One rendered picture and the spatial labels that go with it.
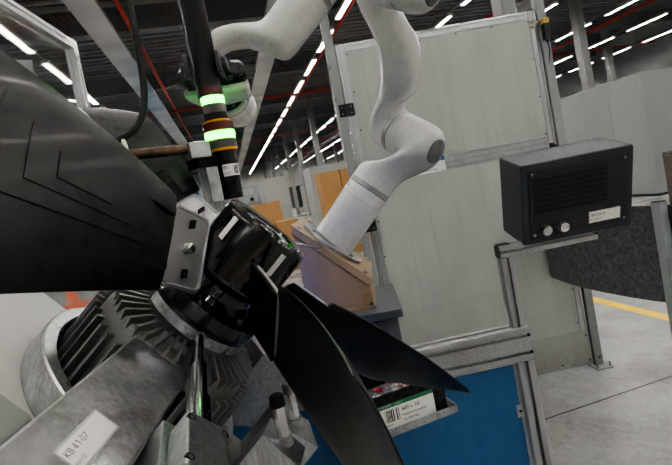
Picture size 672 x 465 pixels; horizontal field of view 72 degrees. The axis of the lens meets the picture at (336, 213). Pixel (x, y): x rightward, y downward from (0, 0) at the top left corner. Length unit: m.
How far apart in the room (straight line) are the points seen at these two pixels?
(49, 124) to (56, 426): 0.23
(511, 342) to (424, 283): 1.47
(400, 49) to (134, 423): 0.94
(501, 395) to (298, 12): 0.95
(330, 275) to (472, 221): 1.53
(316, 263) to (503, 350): 0.49
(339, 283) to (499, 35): 1.93
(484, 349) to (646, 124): 9.20
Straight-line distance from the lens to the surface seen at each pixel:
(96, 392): 0.45
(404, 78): 1.17
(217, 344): 0.58
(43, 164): 0.43
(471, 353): 1.16
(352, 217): 1.24
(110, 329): 0.58
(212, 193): 0.67
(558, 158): 1.13
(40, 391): 0.59
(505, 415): 1.26
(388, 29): 1.16
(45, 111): 0.47
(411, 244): 2.56
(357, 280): 1.22
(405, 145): 1.22
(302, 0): 0.96
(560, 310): 2.92
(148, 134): 0.77
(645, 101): 10.21
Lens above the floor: 1.26
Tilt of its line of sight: 3 degrees down
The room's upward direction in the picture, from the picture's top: 11 degrees counter-clockwise
